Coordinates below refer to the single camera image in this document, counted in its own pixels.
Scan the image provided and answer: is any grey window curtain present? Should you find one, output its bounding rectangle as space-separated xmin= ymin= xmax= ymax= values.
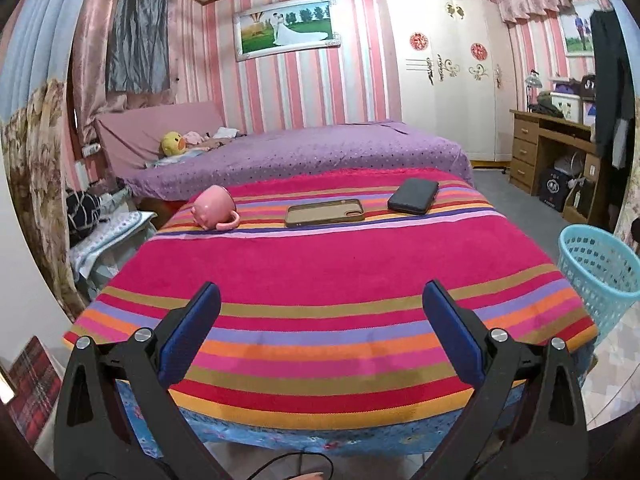
xmin=106 ymin=0 xmax=171 ymax=95

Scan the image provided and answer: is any desk lamp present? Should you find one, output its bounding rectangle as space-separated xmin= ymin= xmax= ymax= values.
xmin=522 ymin=72 xmax=543 ymax=111

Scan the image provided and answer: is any black cable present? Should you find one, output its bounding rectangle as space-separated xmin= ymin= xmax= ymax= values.
xmin=250 ymin=452 xmax=336 ymax=480

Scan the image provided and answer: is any wooden desk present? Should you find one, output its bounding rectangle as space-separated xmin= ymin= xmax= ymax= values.
xmin=509 ymin=109 xmax=613 ymax=225

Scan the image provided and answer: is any purple dotted bedspread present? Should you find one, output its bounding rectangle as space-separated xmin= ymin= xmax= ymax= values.
xmin=120 ymin=120 xmax=475 ymax=201

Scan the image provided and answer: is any black hanging garment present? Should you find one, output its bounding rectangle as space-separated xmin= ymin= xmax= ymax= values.
xmin=590 ymin=9 xmax=636 ymax=168

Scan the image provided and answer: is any pink mug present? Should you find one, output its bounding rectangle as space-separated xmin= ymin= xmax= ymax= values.
xmin=192 ymin=185 xmax=240 ymax=233

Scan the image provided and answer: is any yellow duck plush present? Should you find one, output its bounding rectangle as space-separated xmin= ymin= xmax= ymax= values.
xmin=160 ymin=131 xmax=187 ymax=157

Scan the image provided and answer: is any black zip wallet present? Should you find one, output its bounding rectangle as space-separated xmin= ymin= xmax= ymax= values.
xmin=387 ymin=178 xmax=440 ymax=216

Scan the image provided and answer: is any mixed clothes pile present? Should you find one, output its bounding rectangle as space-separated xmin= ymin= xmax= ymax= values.
xmin=87 ymin=185 xmax=133 ymax=211

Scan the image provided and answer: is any striped colourful blanket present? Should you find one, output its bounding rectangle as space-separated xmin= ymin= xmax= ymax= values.
xmin=62 ymin=167 xmax=600 ymax=431

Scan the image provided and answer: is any pink covered headboard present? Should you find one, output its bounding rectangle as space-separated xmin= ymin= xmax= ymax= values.
xmin=95 ymin=101 xmax=225 ymax=181

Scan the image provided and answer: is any white fan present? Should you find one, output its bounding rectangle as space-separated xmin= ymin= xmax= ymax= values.
xmin=554 ymin=152 xmax=583 ymax=181

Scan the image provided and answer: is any light blue laundry basket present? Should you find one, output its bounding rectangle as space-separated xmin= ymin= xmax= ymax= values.
xmin=557 ymin=224 xmax=640 ymax=346

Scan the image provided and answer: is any cardboard box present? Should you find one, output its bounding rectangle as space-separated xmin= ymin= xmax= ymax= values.
xmin=562 ymin=180 xmax=596 ymax=221

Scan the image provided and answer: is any light blue pillow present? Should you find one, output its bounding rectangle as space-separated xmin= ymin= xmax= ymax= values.
xmin=145 ymin=152 xmax=201 ymax=168

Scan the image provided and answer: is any white storage box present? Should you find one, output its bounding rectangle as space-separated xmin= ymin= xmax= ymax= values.
xmin=550 ymin=91 xmax=585 ymax=123

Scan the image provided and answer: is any dotted white cloth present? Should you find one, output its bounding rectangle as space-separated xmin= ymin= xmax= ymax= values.
xmin=70 ymin=210 xmax=156 ymax=281

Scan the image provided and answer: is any pink window curtain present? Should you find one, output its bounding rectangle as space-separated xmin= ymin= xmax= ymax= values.
xmin=72 ymin=0 xmax=196 ymax=143

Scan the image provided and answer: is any small framed photo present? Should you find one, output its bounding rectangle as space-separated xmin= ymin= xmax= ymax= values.
xmin=559 ymin=2 xmax=601 ymax=57

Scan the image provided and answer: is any black paper bag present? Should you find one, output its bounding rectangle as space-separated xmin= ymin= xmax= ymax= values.
xmin=537 ymin=167 xmax=576 ymax=211

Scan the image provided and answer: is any red plaid box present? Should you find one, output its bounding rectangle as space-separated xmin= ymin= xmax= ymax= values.
xmin=7 ymin=336 xmax=63 ymax=446

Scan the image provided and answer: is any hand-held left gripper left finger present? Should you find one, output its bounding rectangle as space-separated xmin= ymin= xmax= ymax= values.
xmin=54 ymin=281 xmax=231 ymax=480

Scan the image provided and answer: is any black white patterned bag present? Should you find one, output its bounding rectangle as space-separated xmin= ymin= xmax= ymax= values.
xmin=66 ymin=190 xmax=103 ymax=233

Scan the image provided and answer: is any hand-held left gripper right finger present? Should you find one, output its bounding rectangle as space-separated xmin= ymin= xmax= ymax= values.
xmin=415 ymin=280 xmax=588 ymax=480

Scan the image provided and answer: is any blue floral bedsheet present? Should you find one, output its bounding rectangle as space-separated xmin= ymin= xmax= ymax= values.
xmin=117 ymin=350 xmax=598 ymax=458

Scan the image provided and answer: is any framed wedding photo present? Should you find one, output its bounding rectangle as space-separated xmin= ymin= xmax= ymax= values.
xmin=232 ymin=0 xmax=342 ymax=62

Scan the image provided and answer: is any brown floral printed curtain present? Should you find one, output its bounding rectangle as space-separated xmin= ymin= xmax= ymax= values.
xmin=0 ymin=0 xmax=108 ymax=321

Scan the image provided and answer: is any white wardrobe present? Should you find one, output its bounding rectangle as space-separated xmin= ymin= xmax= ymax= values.
xmin=377 ymin=0 xmax=518 ymax=163

